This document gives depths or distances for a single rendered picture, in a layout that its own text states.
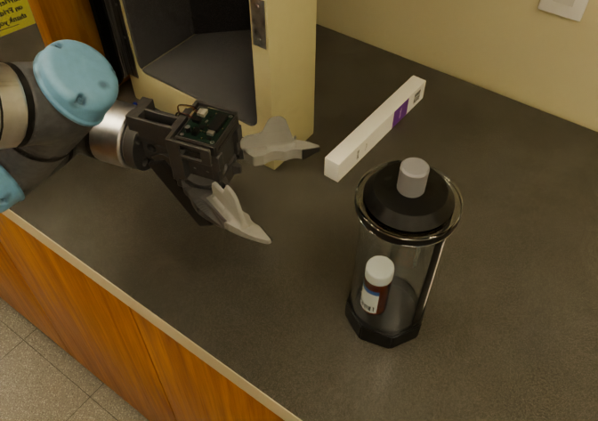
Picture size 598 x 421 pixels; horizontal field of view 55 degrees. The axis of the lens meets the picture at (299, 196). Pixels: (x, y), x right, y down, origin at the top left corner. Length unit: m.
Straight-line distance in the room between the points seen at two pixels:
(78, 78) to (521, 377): 0.59
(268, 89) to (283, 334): 0.34
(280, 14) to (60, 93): 0.34
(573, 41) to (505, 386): 0.59
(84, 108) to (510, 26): 0.77
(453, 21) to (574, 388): 0.67
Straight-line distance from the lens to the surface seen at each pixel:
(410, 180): 0.56
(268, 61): 0.80
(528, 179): 0.98
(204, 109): 0.65
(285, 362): 0.73
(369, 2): 1.21
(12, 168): 0.64
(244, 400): 0.91
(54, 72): 0.54
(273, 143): 0.69
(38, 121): 0.55
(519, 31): 1.10
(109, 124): 0.69
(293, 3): 0.80
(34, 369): 1.93
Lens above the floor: 1.60
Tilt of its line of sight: 48 degrees down
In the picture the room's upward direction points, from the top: straight up
